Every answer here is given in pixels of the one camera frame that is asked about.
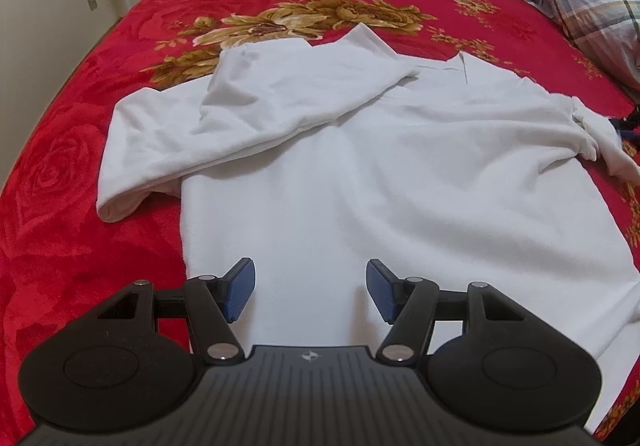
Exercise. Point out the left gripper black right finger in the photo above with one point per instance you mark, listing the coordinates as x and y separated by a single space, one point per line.
484 357

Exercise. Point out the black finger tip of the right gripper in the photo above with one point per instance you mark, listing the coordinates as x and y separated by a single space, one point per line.
628 127

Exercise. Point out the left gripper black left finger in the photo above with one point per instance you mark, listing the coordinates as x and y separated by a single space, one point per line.
137 355

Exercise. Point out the white shirt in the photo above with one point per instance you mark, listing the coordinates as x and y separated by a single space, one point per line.
312 160

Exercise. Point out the red floral bed blanket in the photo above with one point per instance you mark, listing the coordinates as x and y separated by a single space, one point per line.
58 259

